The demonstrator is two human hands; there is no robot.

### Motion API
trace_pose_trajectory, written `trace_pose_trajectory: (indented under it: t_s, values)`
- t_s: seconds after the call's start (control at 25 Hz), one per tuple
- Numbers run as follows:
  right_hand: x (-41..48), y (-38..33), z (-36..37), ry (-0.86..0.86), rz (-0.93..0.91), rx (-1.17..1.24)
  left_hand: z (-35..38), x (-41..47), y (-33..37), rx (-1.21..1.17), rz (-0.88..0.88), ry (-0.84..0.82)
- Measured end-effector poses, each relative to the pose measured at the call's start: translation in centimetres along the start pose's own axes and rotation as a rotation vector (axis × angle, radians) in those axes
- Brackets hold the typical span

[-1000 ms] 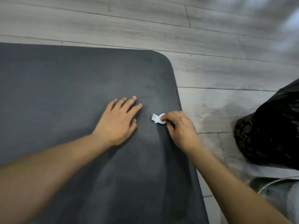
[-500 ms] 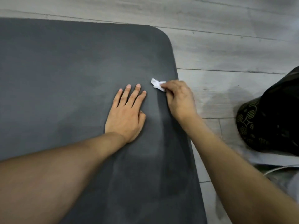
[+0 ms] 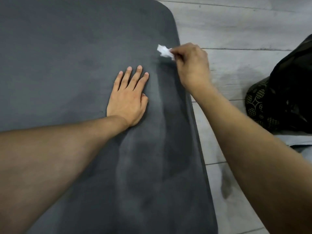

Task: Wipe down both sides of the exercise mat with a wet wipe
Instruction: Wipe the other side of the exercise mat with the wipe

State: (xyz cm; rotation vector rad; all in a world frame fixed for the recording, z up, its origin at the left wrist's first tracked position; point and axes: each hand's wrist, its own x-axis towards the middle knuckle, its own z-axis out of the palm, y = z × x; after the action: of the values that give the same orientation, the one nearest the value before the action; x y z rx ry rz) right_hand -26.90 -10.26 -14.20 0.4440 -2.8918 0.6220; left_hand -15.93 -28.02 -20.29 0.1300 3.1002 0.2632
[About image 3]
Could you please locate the person's right forearm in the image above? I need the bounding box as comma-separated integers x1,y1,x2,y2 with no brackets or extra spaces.
192,84,312,234

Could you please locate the person's right hand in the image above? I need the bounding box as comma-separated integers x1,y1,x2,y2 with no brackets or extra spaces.
168,42,214,95

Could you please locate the dark grey yoga mat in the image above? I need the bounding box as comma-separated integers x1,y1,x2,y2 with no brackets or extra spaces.
0,0,219,234

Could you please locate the black trash bag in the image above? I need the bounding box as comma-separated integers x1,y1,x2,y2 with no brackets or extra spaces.
264,34,312,134

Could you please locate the person's left forearm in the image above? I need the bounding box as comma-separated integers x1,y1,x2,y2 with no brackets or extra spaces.
0,115,130,234

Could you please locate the white wipe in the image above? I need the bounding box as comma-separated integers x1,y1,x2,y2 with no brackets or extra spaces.
156,44,176,61

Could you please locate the person's left hand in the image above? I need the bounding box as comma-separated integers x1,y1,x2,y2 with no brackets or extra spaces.
106,65,149,128

